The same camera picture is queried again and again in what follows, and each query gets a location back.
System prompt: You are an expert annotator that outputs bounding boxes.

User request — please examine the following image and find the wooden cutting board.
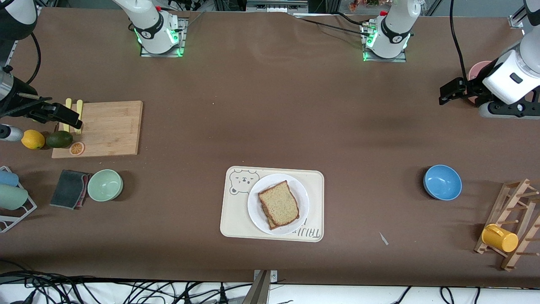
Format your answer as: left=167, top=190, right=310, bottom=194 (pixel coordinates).
left=51, top=100, right=143, bottom=159

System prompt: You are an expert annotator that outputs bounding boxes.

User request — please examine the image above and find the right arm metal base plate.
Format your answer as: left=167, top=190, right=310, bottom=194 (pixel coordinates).
left=140, top=17, right=186, bottom=57

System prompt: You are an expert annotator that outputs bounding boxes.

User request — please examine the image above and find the dark green avocado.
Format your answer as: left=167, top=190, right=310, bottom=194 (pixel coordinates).
left=46, top=130, right=73, bottom=149

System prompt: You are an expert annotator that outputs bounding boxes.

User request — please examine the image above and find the pale green cup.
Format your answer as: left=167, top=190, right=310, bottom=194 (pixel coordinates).
left=0, top=184, right=29, bottom=211

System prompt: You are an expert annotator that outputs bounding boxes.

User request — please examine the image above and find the black loose cable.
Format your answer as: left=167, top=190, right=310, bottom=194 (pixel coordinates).
left=390, top=286, right=412, bottom=304

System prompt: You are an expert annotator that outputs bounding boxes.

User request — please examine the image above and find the yellow lemon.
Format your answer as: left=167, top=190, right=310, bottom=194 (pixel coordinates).
left=21, top=130, right=46, bottom=150

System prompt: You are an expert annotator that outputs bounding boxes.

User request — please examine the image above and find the grey metal post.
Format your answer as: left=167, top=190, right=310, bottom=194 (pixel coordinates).
left=243, top=270, right=271, bottom=304

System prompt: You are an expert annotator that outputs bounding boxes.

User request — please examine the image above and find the light green bowl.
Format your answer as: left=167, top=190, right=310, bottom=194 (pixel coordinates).
left=87, top=169, right=124, bottom=202

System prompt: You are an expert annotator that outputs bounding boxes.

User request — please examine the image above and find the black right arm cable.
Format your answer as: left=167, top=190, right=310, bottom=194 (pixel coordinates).
left=26, top=32, right=41, bottom=85

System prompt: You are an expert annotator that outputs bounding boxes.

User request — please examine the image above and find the wooden mug rack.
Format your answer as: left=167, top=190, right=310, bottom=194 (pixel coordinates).
left=474, top=178, right=540, bottom=271

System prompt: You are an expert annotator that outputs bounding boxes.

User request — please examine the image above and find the yellow plastic fork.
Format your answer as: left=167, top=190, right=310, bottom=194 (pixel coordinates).
left=74, top=100, right=84, bottom=135

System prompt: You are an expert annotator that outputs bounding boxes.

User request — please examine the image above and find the pink bowl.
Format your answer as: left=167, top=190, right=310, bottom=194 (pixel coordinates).
left=467, top=61, right=494, bottom=105

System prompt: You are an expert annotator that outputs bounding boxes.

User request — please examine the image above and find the black table cable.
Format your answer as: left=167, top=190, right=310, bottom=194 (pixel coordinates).
left=295, top=15, right=370, bottom=38

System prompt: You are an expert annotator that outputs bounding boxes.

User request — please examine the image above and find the white wire rack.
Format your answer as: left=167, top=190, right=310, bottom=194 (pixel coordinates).
left=0, top=166, right=38, bottom=233

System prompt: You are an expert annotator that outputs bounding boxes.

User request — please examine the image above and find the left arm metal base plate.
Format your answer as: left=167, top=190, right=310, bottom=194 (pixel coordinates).
left=362, top=21, right=408, bottom=63

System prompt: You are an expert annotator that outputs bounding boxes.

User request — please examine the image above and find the yellow mug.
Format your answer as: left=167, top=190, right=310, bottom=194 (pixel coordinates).
left=481, top=224, right=519, bottom=253

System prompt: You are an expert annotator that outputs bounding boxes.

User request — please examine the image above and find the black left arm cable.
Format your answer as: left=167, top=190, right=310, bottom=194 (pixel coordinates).
left=450, top=0, right=479, bottom=85

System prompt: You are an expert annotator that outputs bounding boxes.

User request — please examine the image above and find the grey metal box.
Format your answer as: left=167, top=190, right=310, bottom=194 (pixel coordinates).
left=246, top=0, right=309, bottom=12

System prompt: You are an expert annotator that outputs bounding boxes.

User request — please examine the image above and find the white round plate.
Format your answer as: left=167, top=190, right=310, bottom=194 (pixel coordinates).
left=248, top=174, right=310, bottom=236

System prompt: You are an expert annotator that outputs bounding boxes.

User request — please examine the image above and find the grey folded cloth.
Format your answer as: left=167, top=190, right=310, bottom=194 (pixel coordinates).
left=50, top=170, right=91, bottom=210

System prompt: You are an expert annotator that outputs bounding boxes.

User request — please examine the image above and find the blue bowl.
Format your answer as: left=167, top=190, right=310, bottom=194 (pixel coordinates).
left=423, top=165, right=462, bottom=201

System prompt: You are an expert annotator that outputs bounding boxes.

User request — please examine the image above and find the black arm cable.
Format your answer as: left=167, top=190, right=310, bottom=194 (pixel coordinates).
left=450, top=0, right=479, bottom=85
left=26, top=32, right=41, bottom=85

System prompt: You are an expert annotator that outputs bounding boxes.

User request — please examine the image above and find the black cable tangle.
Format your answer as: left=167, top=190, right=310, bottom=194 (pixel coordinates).
left=0, top=260, right=254, bottom=304

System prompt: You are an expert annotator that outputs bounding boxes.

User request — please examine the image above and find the brown bread slice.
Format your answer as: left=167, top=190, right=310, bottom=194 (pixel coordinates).
left=258, top=181, right=300, bottom=226
left=262, top=203, right=300, bottom=230

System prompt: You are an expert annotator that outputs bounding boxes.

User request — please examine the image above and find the cream bear print tray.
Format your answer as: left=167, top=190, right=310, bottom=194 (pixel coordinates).
left=220, top=166, right=325, bottom=243

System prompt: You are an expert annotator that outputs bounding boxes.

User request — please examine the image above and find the brown bread slice under egg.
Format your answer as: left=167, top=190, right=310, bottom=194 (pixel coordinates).
left=262, top=203, right=300, bottom=230

